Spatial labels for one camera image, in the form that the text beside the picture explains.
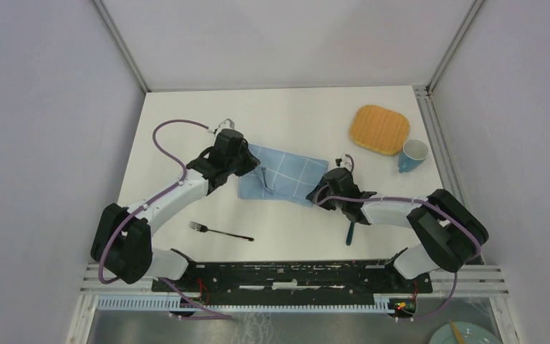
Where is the blue checked cloth napkin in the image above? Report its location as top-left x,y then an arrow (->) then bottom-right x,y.
238,144 -> 329,207

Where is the woven bamboo placemat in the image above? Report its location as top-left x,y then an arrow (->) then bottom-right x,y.
348,105 -> 410,156

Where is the white blue mug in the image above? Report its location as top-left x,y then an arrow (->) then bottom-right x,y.
397,139 -> 429,173

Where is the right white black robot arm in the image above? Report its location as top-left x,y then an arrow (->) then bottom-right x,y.
307,168 -> 489,292

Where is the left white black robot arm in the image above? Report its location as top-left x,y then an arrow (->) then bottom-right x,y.
90,128 -> 260,292

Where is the black metal fork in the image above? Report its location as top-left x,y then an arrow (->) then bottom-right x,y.
189,221 -> 255,242

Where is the wooden chopstick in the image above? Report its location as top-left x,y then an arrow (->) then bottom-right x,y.
449,321 -> 465,344

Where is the green plate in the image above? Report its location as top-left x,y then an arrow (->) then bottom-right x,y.
428,322 -> 502,344

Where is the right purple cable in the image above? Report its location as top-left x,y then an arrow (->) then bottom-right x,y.
312,153 -> 483,323

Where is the purple cable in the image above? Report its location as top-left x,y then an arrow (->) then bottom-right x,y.
96,119 -> 234,320
312,153 -> 483,323

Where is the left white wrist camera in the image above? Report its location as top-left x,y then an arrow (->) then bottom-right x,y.
216,118 -> 235,131

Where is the gold spoon teal handle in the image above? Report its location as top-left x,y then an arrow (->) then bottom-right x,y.
345,222 -> 355,246

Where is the light blue cable duct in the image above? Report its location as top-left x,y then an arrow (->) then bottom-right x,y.
96,295 -> 394,315

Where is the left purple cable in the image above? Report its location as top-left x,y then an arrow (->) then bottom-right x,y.
96,119 -> 234,320

